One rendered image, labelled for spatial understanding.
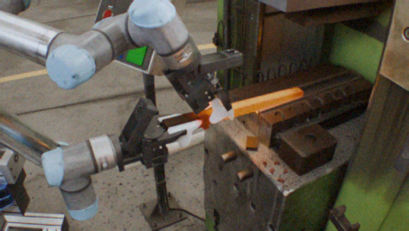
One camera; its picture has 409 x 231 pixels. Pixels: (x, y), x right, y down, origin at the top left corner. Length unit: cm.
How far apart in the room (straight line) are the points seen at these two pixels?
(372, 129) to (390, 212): 21
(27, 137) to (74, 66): 28
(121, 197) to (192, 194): 41
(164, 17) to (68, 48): 18
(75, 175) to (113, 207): 127
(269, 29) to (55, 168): 72
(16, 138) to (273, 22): 77
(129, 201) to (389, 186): 149
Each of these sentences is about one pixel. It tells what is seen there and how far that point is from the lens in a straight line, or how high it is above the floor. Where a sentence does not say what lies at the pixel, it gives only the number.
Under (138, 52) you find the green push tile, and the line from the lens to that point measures 116.
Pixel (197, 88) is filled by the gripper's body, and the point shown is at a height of 112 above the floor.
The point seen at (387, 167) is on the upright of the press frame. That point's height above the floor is 99.
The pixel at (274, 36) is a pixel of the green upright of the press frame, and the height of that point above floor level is 109.
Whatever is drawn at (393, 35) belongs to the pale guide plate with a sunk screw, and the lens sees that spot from 70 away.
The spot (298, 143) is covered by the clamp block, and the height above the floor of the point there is 98.
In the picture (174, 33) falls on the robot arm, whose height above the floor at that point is 125.
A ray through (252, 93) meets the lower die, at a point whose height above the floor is 99.
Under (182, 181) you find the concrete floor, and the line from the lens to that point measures 207.
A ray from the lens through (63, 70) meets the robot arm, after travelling 59.
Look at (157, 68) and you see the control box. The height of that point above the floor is 96.
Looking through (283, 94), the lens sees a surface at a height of 101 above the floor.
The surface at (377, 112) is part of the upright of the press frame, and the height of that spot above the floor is 109.
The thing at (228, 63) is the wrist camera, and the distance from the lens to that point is 75.
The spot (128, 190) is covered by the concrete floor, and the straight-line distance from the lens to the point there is 206.
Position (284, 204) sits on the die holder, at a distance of 82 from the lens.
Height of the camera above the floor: 148
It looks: 35 degrees down
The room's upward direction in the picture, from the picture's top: straight up
